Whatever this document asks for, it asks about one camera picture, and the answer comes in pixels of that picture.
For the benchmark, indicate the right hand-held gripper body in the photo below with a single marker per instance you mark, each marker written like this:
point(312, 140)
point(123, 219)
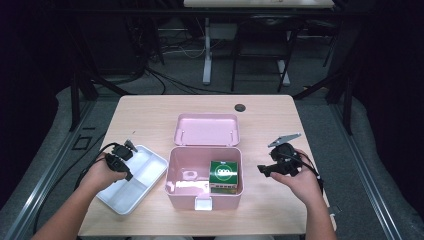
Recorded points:
point(285, 160)

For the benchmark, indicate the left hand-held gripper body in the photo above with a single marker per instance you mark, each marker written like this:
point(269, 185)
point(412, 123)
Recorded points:
point(120, 155)

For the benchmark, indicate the white plastic tray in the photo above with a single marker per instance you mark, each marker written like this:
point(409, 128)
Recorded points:
point(146, 170)

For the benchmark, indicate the green and white carton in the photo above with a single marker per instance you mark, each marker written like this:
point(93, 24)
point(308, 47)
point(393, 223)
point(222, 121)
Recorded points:
point(223, 173)

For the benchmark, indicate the pink storage box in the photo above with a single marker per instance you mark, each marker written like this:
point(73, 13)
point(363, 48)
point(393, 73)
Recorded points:
point(190, 163)

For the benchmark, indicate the person's left hand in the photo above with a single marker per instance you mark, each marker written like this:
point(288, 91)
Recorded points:
point(100, 175)

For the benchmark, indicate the person's right hand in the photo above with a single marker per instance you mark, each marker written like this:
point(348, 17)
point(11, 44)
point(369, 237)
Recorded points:
point(305, 183)

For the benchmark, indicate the black metal stand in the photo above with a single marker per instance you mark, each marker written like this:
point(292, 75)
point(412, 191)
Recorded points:
point(75, 100)
point(348, 100)

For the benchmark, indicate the white desk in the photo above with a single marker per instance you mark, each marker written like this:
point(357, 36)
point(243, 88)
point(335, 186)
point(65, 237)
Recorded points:
point(207, 60)

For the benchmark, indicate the black chair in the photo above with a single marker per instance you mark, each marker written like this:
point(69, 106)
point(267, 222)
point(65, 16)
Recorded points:
point(263, 33)

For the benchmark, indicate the metal table bracket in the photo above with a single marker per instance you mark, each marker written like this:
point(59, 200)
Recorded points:
point(336, 210)

